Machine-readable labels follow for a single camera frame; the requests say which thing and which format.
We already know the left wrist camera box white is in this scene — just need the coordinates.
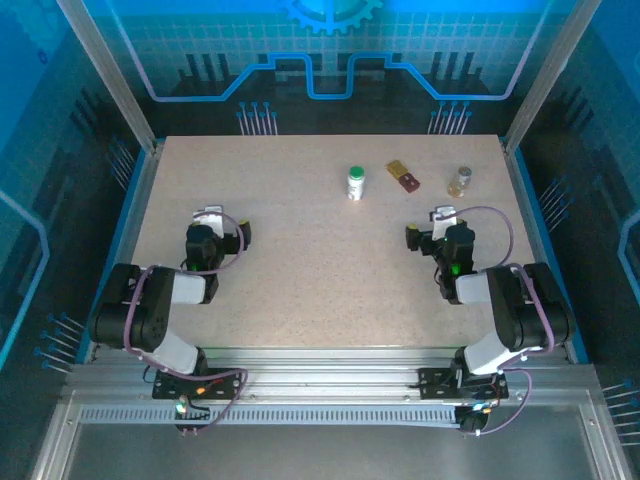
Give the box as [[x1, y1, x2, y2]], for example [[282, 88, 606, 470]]
[[192, 204, 225, 236]]

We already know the aluminium frame post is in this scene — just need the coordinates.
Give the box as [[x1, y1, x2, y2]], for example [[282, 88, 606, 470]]
[[57, 0, 161, 154], [502, 0, 604, 154]]

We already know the right arm cable connector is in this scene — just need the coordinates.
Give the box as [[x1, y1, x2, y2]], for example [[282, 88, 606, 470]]
[[457, 402, 494, 436]]

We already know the arm cable connector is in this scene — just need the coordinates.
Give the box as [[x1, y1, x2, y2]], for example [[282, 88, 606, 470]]
[[457, 402, 494, 436], [172, 394, 211, 436]]

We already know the left arm cable connector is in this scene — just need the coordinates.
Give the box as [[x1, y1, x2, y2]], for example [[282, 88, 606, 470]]
[[172, 394, 211, 436]]

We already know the yellow and red pill organizer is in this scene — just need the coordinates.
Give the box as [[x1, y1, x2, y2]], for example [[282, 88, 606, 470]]
[[384, 159, 421, 194]]

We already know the slotted grey cable duct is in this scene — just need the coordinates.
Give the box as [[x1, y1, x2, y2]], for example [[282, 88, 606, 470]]
[[79, 405, 459, 426]]

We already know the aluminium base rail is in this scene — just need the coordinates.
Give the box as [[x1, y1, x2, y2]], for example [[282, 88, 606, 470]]
[[64, 347, 596, 401]]

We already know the white pill bottle green cap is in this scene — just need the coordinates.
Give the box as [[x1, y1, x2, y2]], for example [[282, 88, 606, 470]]
[[346, 165, 366, 202]]

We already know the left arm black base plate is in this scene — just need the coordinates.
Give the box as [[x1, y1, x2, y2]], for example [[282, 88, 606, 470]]
[[151, 367, 244, 401]]

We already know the left table side rail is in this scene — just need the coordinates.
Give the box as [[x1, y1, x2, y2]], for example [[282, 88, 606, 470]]
[[87, 138, 166, 364]]

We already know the right table side rail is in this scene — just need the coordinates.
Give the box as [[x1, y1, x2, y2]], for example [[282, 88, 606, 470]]
[[499, 138, 591, 365]]

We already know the left aluminium frame post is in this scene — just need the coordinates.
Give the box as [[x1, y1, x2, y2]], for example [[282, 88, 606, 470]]
[[57, 0, 161, 154]]

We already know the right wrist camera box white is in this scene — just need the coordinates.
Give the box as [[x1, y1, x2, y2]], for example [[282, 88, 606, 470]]
[[428, 204, 459, 239]]

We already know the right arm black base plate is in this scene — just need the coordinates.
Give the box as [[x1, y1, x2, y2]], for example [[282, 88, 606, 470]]
[[417, 367, 510, 401]]

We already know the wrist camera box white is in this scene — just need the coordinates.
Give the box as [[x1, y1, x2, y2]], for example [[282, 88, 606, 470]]
[[428, 204, 459, 239], [192, 204, 225, 236]]

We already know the table side rail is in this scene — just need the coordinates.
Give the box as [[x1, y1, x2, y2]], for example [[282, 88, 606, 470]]
[[87, 138, 166, 364], [499, 138, 591, 365]]

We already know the right aluminium frame post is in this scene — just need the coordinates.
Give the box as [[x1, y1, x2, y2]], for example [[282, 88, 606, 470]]
[[502, 0, 604, 154]]

